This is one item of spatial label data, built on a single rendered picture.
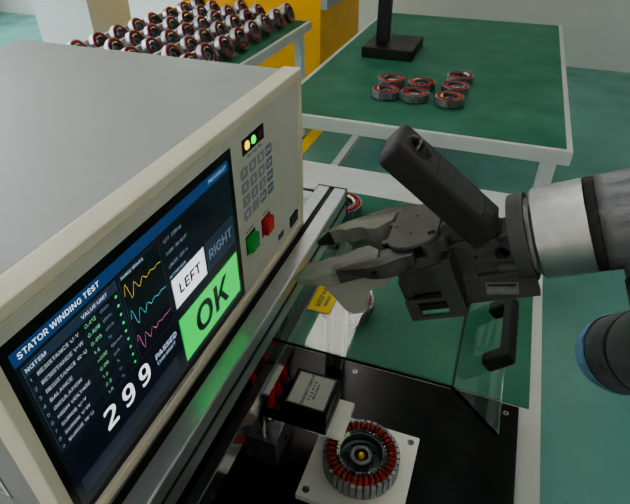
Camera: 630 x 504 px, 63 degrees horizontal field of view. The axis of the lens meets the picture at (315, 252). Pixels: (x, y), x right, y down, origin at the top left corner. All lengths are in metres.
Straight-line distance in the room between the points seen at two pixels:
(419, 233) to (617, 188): 0.15
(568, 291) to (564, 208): 2.13
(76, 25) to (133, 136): 3.98
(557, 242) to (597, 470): 1.56
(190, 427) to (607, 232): 0.36
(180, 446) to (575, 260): 0.34
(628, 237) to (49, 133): 0.46
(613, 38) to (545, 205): 5.29
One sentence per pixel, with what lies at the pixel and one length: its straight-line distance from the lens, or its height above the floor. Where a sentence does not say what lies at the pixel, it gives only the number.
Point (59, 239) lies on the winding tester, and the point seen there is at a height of 1.32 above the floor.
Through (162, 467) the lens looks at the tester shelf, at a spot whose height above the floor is 1.12.
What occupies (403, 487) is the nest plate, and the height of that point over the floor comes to 0.78.
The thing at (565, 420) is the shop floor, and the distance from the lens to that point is 2.02.
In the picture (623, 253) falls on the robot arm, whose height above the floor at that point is 1.27.
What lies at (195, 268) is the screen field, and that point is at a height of 1.22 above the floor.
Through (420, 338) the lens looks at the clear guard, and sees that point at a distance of 0.61.
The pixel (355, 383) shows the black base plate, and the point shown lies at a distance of 0.94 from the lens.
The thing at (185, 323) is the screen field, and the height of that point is 1.18.
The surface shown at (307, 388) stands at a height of 0.92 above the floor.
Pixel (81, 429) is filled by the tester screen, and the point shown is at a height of 1.20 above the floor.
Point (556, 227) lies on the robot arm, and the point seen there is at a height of 1.28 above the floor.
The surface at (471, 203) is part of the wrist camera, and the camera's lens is 0.44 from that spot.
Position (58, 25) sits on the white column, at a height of 0.58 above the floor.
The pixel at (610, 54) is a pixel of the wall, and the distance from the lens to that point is 5.74.
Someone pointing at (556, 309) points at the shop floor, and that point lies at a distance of 2.43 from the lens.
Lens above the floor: 1.49
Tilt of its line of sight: 36 degrees down
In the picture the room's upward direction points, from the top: straight up
